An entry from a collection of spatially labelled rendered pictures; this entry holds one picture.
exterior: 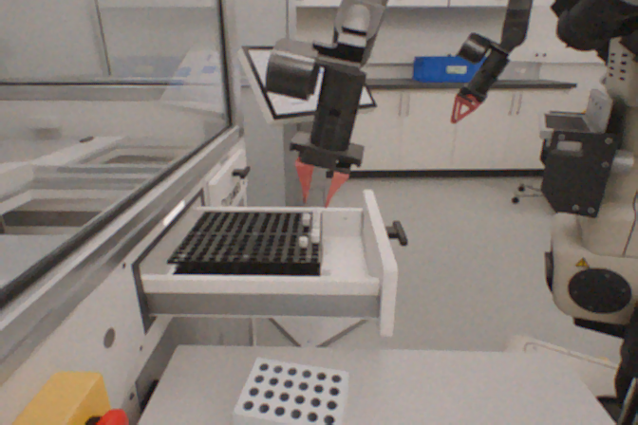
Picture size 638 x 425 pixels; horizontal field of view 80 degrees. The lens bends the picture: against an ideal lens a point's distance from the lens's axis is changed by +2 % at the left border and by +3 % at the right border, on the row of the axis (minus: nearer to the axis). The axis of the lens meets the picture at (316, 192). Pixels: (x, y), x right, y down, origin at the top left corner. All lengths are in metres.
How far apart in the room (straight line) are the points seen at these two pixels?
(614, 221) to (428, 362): 0.48
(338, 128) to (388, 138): 3.11
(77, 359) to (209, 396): 0.18
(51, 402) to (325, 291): 0.31
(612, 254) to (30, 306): 0.92
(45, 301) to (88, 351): 0.10
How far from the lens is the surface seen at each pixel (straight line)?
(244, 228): 0.66
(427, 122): 3.67
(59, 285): 0.43
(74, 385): 0.43
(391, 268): 0.49
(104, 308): 0.50
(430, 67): 3.76
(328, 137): 0.51
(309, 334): 1.74
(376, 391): 0.57
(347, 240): 0.74
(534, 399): 0.63
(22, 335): 0.41
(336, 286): 0.52
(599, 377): 1.49
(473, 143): 3.87
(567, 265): 0.95
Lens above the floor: 1.19
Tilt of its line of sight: 21 degrees down
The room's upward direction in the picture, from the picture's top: straight up
